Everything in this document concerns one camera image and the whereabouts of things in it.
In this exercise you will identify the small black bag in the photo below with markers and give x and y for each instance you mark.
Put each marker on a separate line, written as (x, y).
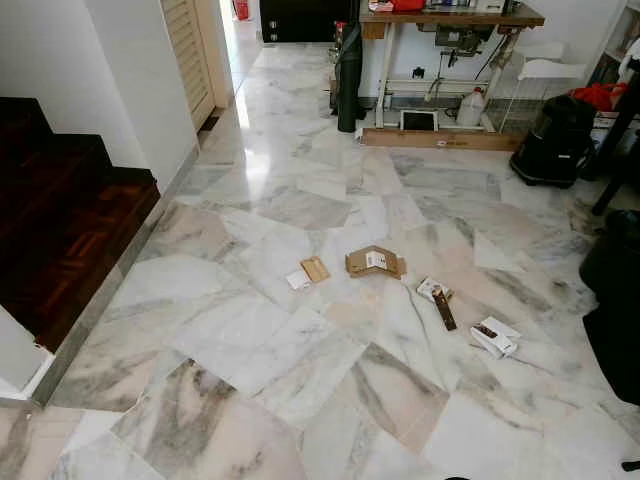
(615, 260)

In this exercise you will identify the large black bag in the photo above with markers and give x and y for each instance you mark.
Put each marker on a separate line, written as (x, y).
(620, 355)

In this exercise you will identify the black vacuum cleaner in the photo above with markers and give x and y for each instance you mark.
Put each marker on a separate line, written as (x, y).
(553, 145)

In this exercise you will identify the red plastic bag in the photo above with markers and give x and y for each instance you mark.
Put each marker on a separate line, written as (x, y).
(600, 95)

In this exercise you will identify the white box with dark print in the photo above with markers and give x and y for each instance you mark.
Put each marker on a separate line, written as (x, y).
(497, 339)

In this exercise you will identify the white plastic basket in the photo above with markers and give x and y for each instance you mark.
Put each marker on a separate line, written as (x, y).
(552, 69)

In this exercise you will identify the white and brown carton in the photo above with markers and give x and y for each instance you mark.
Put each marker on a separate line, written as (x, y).
(443, 308)

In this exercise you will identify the white plastic jug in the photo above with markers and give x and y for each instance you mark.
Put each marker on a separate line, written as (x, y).
(471, 110)

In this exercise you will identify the long wooden plank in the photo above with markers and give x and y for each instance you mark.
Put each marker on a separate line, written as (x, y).
(440, 140)

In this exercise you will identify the black stand leg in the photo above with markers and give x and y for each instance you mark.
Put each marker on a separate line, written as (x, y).
(631, 465)

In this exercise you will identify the black sewing table pedal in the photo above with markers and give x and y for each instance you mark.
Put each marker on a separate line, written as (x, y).
(418, 121)

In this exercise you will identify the flattened brown cardboard box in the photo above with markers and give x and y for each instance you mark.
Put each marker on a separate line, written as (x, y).
(362, 264)

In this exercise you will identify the wooden top sewing table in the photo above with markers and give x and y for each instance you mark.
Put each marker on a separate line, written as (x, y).
(450, 17)

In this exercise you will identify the small tan card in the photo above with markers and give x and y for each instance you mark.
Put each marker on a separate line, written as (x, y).
(315, 270)

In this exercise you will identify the black rolled mat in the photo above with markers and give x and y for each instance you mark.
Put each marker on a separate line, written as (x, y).
(349, 80)

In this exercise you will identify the red handbag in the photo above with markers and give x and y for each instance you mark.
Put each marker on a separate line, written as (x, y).
(395, 4)

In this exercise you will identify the white paper scrap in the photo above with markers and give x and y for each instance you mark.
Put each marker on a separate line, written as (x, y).
(298, 280)

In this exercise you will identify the black cabinet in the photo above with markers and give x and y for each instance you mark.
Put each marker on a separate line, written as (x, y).
(300, 20)

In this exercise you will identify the red canister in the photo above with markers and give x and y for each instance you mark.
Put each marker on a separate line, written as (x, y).
(240, 9)

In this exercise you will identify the louvered wooden door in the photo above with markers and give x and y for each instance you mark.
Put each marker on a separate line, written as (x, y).
(190, 55)

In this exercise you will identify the dark wooden staircase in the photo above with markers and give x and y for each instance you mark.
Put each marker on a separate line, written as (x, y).
(70, 230)

